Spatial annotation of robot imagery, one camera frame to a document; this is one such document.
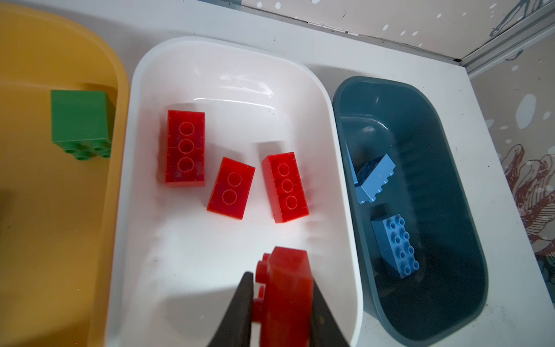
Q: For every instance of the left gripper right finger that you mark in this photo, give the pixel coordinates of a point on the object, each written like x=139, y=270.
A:
x=324, y=330

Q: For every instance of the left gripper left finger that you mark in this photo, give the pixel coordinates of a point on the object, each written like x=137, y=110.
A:
x=235, y=327

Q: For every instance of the red sloped lego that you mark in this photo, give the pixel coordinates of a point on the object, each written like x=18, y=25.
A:
x=284, y=302

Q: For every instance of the white plastic bin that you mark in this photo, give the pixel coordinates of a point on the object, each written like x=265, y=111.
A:
x=230, y=152

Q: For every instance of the blue long lego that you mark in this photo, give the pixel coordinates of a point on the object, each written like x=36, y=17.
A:
x=395, y=248

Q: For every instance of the dark teal plastic bin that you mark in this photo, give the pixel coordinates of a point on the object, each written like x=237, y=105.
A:
x=376, y=117

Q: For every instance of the red lego square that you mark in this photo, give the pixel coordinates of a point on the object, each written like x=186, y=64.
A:
x=284, y=187

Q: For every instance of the red lego long top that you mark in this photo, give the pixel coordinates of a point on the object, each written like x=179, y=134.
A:
x=185, y=149

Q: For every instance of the yellow plastic bin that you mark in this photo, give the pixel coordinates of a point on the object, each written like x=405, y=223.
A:
x=58, y=214

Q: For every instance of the green lego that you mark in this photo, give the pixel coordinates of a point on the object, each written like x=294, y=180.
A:
x=82, y=123

